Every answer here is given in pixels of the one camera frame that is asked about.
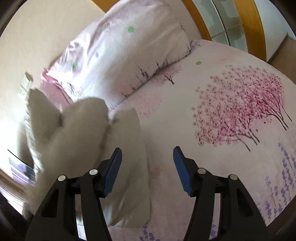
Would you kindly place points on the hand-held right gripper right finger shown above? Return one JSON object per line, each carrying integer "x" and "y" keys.
{"x": 182, "y": 173}

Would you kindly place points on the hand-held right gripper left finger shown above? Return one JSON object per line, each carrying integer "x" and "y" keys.
{"x": 112, "y": 176}

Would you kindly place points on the beige puffer jacket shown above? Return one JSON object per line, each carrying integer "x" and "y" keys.
{"x": 81, "y": 129}

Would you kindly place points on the pink floral bed sheet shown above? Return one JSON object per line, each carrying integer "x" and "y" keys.
{"x": 161, "y": 129}

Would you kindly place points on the pink floral pillow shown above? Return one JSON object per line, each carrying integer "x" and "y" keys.
{"x": 52, "y": 85}
{"x": 120, "y": 53}

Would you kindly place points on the brown cardboard box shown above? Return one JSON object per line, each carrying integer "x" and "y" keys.
{"x": 286, "y": 55}

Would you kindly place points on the wooden framed glass door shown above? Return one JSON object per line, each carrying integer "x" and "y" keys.
{"x": 249, "y": 18}

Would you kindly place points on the white wall outlet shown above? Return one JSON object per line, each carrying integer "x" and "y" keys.
{"x": 25, "y": 87}

